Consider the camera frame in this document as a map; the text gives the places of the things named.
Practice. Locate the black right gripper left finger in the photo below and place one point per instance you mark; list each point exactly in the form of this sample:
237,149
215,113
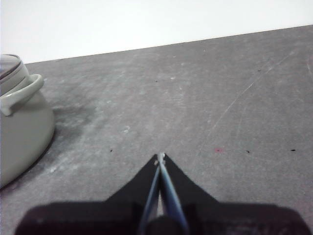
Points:
137,188

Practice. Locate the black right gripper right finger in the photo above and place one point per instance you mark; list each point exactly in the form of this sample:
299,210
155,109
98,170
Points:
185,191

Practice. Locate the glass lid with grey-green knob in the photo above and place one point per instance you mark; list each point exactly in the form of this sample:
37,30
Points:
8,64

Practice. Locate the grey-green electric cooking pot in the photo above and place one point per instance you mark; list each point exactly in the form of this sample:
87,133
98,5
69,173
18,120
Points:
22,137

